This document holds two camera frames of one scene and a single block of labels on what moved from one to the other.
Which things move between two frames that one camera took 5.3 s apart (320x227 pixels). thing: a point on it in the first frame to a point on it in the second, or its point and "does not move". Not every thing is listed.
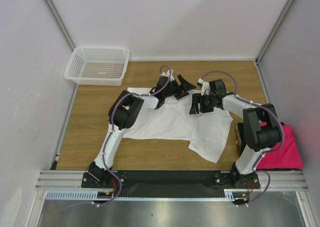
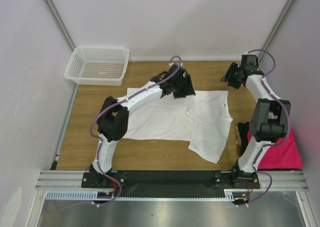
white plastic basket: [97, 66] does not move
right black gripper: [200, 103] to [230, 76]
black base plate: [177, 183] does not move
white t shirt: [207, 131] does not move
